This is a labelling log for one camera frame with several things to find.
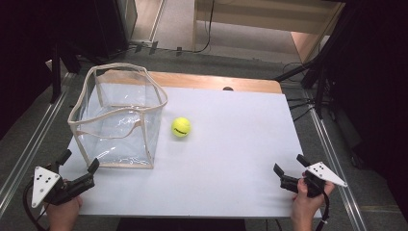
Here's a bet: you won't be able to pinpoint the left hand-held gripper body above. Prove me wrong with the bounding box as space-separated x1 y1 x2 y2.
31 164 96 209

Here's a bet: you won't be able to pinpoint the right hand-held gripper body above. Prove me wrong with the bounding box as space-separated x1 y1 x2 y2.
279 161 348 198

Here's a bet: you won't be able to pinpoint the clear plastic box beige trim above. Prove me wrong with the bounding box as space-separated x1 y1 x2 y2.
66 62 169 170

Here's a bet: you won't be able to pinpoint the yellow tennis ball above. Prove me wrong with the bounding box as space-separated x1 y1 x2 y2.
170 116 192 139

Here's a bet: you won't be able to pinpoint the person's left hand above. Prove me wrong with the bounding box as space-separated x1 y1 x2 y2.
45 195 84 231

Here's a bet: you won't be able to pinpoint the person's right hand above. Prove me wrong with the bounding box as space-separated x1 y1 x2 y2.
290 177 337 231

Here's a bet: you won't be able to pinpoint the black metal stand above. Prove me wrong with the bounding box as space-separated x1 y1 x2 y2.
273 6 345 120
48 42 83 105

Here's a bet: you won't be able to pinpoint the black curtain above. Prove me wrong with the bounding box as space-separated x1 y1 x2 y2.
0 0 129 141
320 0 408 222

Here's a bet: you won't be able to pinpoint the person's dark clothing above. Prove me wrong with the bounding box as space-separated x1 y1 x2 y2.
115 218 247 231

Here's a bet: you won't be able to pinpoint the light wooden furniture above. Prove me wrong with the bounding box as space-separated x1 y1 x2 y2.
191 0 346 64

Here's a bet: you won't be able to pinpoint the metal floor rail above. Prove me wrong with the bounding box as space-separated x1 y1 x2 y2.
0 72 77 210
304 92 369 231

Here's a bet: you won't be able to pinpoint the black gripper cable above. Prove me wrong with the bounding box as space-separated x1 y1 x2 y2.
21 180 50 231
315 192 331 231

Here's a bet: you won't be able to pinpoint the black floor cables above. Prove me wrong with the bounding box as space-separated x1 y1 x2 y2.
286 95 317 123

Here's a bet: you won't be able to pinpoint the black hanging cable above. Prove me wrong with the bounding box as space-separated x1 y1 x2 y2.
192 0 216 55

